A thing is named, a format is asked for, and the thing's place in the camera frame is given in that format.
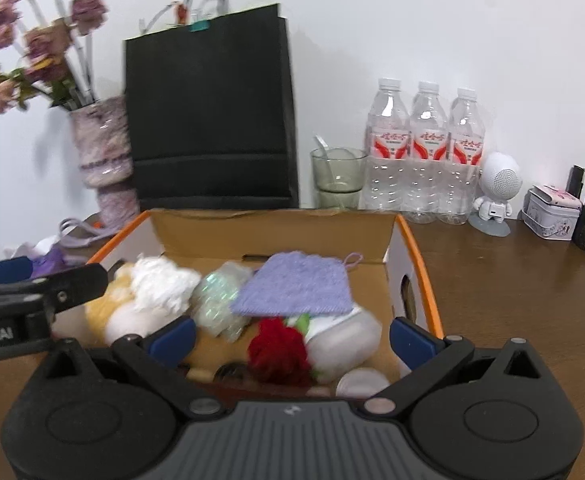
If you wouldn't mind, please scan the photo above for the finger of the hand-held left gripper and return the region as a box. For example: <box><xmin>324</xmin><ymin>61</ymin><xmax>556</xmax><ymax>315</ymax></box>
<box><xmin>0</xmin><ymin>256</ymin><xmax>33</xmax><ymax>288</ymax></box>
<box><xmin>0</xmin><ymin>263</ymin><xmax>110</xmax><ymax>313</ymax></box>

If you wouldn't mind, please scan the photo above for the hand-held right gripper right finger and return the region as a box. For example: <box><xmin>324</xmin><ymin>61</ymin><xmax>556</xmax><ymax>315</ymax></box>
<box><xmin>365</xmin><ymin>316</ymin><xmax>543</xmax><ymax>418</ymax></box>

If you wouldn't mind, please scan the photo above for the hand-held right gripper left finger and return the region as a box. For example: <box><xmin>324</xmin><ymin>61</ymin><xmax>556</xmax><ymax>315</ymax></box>
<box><xmin>45</xmin><ymin>316</ymin><xmax>223</xmax><ymax>418</ymax></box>

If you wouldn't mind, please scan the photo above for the yellow and white plush toy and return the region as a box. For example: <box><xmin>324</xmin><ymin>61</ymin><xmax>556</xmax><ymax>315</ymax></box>
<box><xmin>85</xmin><ymin>255</ymin><xmax>202</xmax><ymax>347</ymax></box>

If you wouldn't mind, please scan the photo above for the white translucent jar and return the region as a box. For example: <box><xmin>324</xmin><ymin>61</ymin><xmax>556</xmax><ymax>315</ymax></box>
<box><xmin>305</xmin><ymin>307</ymin><xmax>383</xmax><ymax>383</ymax></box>

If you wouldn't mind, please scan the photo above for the round white lid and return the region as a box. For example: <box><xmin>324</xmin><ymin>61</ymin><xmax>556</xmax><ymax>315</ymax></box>
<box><xmin>336</xmin><ymin>369</ymin><xmax>391</xmax><ymax>400</ymax></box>

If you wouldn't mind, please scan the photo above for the red knitted rose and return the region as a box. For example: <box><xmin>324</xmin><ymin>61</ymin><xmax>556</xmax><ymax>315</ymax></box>
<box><xmin>246</xmin><ymin>312</ymin><xmax>316</xmax><ymax>387</ymax></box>

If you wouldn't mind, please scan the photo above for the purple knitted cloth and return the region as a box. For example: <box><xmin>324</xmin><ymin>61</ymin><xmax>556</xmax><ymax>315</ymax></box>
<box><xmin>229</xmin><ymin>251</ymin><xmax>362</xmax><ymax>320</ymax></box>

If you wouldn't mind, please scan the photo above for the orange-rimmed cardboard box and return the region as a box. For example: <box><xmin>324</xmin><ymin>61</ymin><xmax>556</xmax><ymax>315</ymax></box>
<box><xmin>52</xmin><ymin>208</ymin><xmax>444</xmax><ymax>401</ymax></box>

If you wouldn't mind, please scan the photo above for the purple tissue pack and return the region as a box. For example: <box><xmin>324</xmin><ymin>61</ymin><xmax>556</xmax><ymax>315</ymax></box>
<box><xmin>15</xmin><ymin>235</ymin><xmax>86</xmax><ymax>278</ymax></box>

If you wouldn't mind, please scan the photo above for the iridescent white fluffy pouch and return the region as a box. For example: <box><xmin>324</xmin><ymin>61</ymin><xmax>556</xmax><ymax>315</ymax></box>
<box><xmin>191</xmin><ymin>261</ymin><xmax>256</xmax><ymax>343</ymax></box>

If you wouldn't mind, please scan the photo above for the small dark round item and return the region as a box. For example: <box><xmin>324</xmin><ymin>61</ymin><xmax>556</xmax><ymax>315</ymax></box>
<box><xmin>214</xmin><ymin>362</ymin><xmax>248</xmax><ymax>383</ymax></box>

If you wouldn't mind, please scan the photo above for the purple textured vase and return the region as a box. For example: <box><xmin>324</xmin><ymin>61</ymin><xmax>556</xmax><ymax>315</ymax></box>
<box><xmin>69</xmin><ymin>96</ymin><xmax>140</xmax><ymax>228</ymax></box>

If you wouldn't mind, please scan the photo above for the clear glass cup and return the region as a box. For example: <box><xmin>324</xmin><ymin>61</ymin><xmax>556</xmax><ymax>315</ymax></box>
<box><xmin>311</xmin><ymin>147</ymin><xmax>368</xmax><ymax>210</ymax></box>

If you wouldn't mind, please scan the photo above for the clear water bottle red label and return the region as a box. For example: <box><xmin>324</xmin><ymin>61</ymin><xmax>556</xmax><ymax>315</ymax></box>
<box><xmin>443</xmin><ymin>87</ymin><xmax>487</xmax><ymax>224</ymax></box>
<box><xmin>365</xmin><ymin>77</ymin><xmax>412</xmax><ymax>223</ymax></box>
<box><xmin>405</xmin><ymin>80</ymin><xmax>448</xmax><ymax>224</ymax></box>

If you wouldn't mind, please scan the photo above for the white robot speaker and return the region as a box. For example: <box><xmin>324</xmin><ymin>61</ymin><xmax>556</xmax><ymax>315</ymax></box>
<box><xmin>469</xmin><ymin>151</ymin><xmax>523</xmax><ymax>237</ymax></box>

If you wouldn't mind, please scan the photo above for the small printed tin box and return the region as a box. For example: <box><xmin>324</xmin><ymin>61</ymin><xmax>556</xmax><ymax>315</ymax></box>
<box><xmin>521</xmin><ymin>184</ymin><xmax>584</xmax><ymax>241</ymax></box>

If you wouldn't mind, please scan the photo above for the spoon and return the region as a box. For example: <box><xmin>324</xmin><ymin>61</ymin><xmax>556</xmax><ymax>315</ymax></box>
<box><xmin>315</xmin><ymin>135</ymin><xmax>346</xmax><ymax>210</ymax></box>

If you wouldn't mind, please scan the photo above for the black paper bag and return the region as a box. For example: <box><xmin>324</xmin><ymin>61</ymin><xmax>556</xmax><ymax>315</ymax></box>
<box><xmin>124</xmin><ymin>0</ymin><xmax>301</xmax><ymax>211</ymax></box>

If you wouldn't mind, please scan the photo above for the bunch of dried roses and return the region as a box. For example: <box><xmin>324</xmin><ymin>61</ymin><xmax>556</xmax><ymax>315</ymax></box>
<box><xmin>0</xmin><ymin>0</ymin><xmax>109</xmax><ymax>113</ymax></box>

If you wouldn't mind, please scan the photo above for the purple cable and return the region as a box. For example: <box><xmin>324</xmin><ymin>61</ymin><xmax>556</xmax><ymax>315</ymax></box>
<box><xmin>58</xmin><ymin>216</ymin><xmax>118</xmax><ymax>248</ymax></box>

